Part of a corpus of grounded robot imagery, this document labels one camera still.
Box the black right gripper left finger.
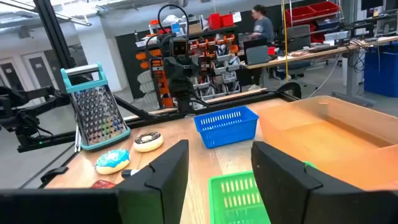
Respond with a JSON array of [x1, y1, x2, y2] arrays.
[[115, 139, 190, 224]]

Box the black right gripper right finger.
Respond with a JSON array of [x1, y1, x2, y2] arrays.
[[250, 141, 368, 224]]

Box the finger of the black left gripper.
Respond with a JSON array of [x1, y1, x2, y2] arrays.
[[150, 58, 165, 80], [198, 55, 213, 75]]

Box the chocolate frosted toy donut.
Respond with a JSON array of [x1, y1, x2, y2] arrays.
[[133, 131, 164, 153]]

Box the black and white marker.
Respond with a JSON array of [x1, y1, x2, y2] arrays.
[[121, 169, 141, 179]]

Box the red plastic-wrapped packet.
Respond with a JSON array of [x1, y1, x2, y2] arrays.
[[90, 179, 117, 190]]

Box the dark office chair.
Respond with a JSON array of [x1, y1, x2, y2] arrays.
[[275, 24, 312, 82]]

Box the parts rack with small bins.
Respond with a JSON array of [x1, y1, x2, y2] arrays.
[[135, 14, 244, 108]]

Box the red plastic storage bin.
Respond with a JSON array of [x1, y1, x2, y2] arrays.
[[220, 13, 234, 28], [208, 12, 222, 30]]

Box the green plastic basket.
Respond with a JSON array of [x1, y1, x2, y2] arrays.
[[208, 161, 318, 224]]

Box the grey laptop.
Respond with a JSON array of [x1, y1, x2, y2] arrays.
[[244, 45, 270, 66]]

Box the blue plastic basket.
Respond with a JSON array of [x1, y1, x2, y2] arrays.
[[193, 105, 259, 149]]

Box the person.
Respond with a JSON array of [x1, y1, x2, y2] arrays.
[[248, 4, 276, 91]]

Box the teal metal box grater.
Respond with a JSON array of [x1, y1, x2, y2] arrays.
[[60, 63, 131, 152]]

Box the long wooden desk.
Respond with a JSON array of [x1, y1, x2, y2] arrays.
[[241, 35, 398, 107]]

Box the black table clamp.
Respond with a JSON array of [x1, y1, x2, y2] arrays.
[[40, 166, 69, 185]]

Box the metal shelf with red bins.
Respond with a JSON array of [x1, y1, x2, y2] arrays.
[[285, 1, 340, 44]]

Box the stacked blue crates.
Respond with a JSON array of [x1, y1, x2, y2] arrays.
[[363, 43, 398, 98]]

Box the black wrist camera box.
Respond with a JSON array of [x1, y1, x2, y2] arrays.
[[169, 36, 190, 58]]

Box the black aluminium table frame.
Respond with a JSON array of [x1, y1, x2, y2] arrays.
[[17, 0, 302, 190]]

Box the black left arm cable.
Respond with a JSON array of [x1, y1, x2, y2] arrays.
[[146, 3, 190, 60]]

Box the yellow hanging cable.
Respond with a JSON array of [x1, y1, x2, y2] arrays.
[[281, 0, 290, 82]]

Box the black frame handle bracket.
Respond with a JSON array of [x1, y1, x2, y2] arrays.
[[275, 82, 302, 100]]

